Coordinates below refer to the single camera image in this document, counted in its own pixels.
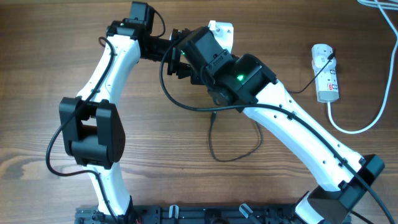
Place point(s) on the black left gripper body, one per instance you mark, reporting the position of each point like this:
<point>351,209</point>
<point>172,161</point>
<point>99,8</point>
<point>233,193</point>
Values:
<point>174,54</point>

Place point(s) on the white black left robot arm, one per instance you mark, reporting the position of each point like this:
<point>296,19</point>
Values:
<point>90,124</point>

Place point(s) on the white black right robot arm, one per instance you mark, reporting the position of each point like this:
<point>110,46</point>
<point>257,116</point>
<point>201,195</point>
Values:
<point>343,175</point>

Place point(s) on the white power strip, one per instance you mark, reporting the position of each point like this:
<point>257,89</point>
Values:
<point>324,67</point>

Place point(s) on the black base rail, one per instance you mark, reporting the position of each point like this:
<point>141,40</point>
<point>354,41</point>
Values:
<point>154,214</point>

